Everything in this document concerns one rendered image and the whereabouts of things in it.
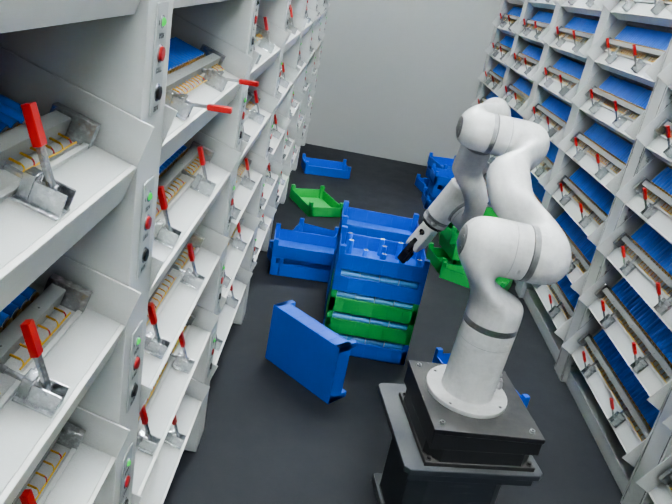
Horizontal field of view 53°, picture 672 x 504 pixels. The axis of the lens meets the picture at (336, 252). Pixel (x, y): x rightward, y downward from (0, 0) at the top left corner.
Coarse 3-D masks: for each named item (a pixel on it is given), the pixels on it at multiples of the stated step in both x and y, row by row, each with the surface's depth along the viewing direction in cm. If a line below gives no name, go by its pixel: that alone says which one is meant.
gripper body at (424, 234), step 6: (426, 222) 211; (420, 228) 212; (426, 228) 211; (432, 228) 211; (414, 234) 213; (420, 234) 212; (426, 234) 211; (432, 234) 213; (408, 240) 214; (420, 240) 212; (426, 240) 213; (414, 246) 214; (420, 246) 213; (426, 246) 221
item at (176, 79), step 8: (208, 56) 130; (216, 56) 133; (192, 64) 117; (200, 64) 120; (208, 64) 124; (216, 64) 133; (176, 72) 107; (184, 72) 110; (192, 72) 113; (200, 72) 120; (168, 80) 101; (176, 80) 103; (184, 80) 109; (200, 80) 116; (168, 88) 100; (176, 88) 106; (184, 88) 107; (192, 88) 110
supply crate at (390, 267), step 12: (360, 240) 239; (372, 240) 238; (360, 252) 237; (372, 252) 239; (420, 252) 238; (336, 264) 222; (348, 264) 221; (360, 264) 221; (372, 264) 221; (384, 264) 220; (396, 264) 220; (408, 264) 234; (396, 276) 222; (408, 276) 222; (420, 276) 222
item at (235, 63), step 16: (176, 16) 134; (176, 32) 136; (192, 32) 135; (208, 48) 135; (224, 48) 136; (224, 64) 138; (240, 64) 137; (192, 96) 109; (208, 96) 114; (224, 96) 122; (176, 112) 81; (192, 112) 102; (208, 112) 111; (176, 128) 92; (192, 128) 102; (176, 144) 94; (160, 160) 87
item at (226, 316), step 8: (240, 272) 232; (248, 272) 232; (240, 280) 233; (248, 280) 233; (232, 288) 214; (240, 288) 229; (232, 296) 215; (240, 296) 225; (224, 304) 215; (232, 304) 216; (224, 312) 211; (232, 312) 213; (224, 320) 207; (232, 320) 209; (224, 328) 203; (216, 336) 191; (224, 336) 199; (216, 344) 191; (216, 352) 190; (216, 360) 187; (216, 368) 176
